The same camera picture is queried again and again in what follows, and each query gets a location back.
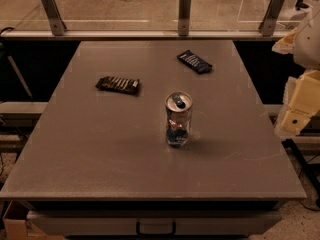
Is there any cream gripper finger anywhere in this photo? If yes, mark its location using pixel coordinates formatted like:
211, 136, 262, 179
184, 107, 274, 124
274, 109, 311, 138
272, 28, 297, 55

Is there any red bull can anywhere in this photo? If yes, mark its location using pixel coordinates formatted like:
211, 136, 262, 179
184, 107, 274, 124
165, 92, 193, 147

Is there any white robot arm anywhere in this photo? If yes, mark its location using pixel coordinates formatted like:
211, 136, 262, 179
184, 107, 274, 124
272, 5, 320, 138

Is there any brown chocolate rxbar wrapper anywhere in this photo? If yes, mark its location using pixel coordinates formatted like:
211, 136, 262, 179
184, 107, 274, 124
95, 76, 140, 95

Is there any dark blue snack bar wrapper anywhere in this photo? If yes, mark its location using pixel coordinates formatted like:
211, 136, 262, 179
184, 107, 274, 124
177, 50, 213, 74

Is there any clear acrylic barrier panel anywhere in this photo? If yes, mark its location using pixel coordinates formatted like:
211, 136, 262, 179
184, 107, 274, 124
0, 0, 297, 31

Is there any cardboard box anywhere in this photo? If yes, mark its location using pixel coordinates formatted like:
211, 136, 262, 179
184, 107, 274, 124
3, 201, 65, 240

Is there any right metal barrier bracket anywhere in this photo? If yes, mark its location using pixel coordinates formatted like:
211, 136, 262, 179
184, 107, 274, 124
258, 0, 285, 37

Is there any metal barrier bracket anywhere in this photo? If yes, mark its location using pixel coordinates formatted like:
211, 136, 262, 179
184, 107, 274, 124
178, 0, 191, 36
41, 0, 66, 36
258, 0, 285, 37

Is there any middle metal barrier bracket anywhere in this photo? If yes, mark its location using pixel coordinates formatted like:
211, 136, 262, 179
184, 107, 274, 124
178, 0, 191, 36

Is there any left metal barrier bracket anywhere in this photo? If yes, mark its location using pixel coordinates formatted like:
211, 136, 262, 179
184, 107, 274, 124
41, 0, 66, 36

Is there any grey drawer with handle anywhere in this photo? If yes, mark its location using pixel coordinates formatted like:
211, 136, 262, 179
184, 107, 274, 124
27, 210, 281, 237

